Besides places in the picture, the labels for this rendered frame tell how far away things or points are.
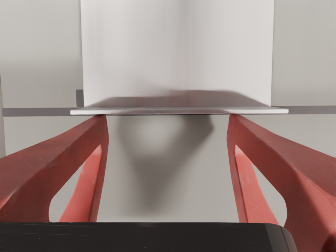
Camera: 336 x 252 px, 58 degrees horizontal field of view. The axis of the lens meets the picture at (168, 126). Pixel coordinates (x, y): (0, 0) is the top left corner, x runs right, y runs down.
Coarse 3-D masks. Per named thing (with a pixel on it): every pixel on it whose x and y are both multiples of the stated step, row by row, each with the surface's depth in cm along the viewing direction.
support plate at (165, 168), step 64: (0, 0) 13; (64, 0) 13; (320, 0) 14; (0, 64) 14; (64, 64) 14; (320, 64) 14; (64, 128) 14; (128, 128) 14; (192, 128) 14; (320, 128) 14; (64, 192) 14; (128, 192) 14; (192, 192) 14
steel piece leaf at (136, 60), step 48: (96, 0) 13; (144, 0) 13; (192, 0) 13; (240, 0) 13; (96, 48) 13; (144, 48) 13; (192, 48) 13; (240, 48) 14; (96, 96) 14; (144, 96) 14; (192, 96) 14; (240, 96) 14
